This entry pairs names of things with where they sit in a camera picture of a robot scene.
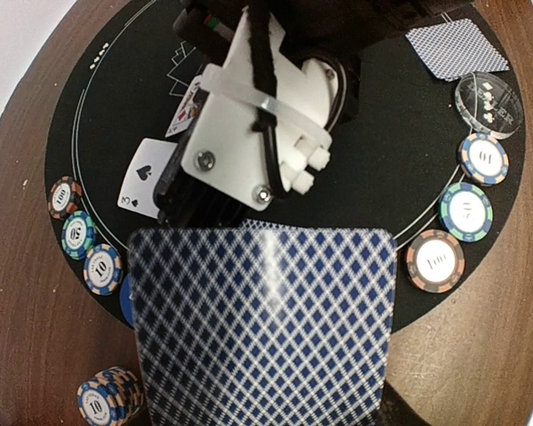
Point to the red-white single poker chip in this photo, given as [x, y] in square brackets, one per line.
[64, 198]

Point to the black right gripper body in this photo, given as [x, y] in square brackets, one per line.
[339, 28]

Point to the single blue-white poker chip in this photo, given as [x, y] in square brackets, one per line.
[103, 270]

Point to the clear acrylic dealer puck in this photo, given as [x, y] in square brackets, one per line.
[489, 105]

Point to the blue round blind button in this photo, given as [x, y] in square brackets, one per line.
[126, 301]

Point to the face-up red card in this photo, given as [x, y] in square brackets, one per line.
[186, 111]

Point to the face-up three of spades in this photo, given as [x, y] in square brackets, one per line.
[142, 175]

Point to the black round poker mat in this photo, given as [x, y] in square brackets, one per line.
[389, 165]

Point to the green-white single poker chip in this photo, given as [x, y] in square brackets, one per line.
[78, 235]

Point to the blue-backed playing card deck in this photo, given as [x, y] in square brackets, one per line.
[285, 326]

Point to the dealt playing card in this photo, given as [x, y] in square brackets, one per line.
[253, 224]
[453, 49]

